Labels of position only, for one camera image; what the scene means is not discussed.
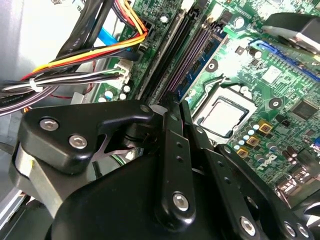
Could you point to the RAM stick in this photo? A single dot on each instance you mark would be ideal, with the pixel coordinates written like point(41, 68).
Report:
point(197, 67)

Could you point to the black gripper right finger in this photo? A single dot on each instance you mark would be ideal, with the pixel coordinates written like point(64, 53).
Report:
point(225, 175)

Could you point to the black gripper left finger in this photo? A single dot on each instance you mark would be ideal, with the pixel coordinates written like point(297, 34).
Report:
point(62, 120)

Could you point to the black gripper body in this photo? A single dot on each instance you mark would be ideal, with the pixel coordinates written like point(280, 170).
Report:
point(112, 212)

